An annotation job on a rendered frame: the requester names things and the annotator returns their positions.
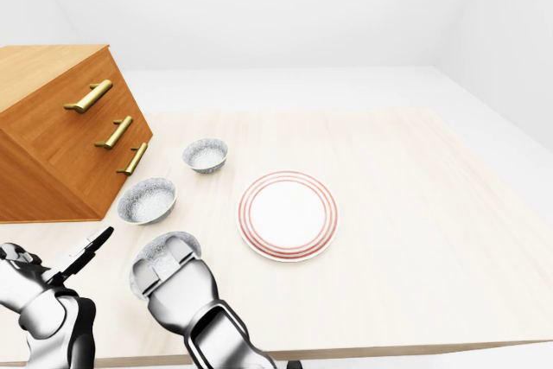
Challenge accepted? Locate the silver and black right hand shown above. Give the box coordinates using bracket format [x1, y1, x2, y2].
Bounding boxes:
[131, 235, 221, 335]

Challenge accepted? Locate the silver and black left hand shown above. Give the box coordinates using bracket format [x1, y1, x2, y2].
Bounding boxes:
[0, 226, 116, 316]

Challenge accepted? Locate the medium brass drawer handle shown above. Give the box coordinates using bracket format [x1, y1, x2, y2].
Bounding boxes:
[94, 116, 134, 151]

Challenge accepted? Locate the short brass drawer handle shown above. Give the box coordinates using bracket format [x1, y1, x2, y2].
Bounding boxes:
[115, 142, 149, 177]

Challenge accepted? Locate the medium wooden drawer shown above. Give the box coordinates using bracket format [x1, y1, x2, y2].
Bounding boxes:
[41, 103, 150, 192]

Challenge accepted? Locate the grey patterned bowl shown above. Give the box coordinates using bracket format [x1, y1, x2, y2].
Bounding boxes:
[128, 230, 203, 303]
[116, 176, 178, 226]
[181, 137, 229, 175]

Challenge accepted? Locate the wooden cabinet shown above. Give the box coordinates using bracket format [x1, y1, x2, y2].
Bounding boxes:
[0, 43, 155, 224]

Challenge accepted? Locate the long brass drawer handle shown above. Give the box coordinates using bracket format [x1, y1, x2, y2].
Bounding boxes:
[63, 79, 114, 115]

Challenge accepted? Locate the large wooden drawer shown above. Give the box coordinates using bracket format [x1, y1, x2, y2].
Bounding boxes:
[0, 48, 138, 162]

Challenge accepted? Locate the white plate with red rings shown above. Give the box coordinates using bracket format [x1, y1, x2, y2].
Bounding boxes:
[236, 169, 340, 263]

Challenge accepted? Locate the small wooden drawer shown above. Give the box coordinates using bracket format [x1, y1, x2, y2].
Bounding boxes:
[73, 129, 155, 219]

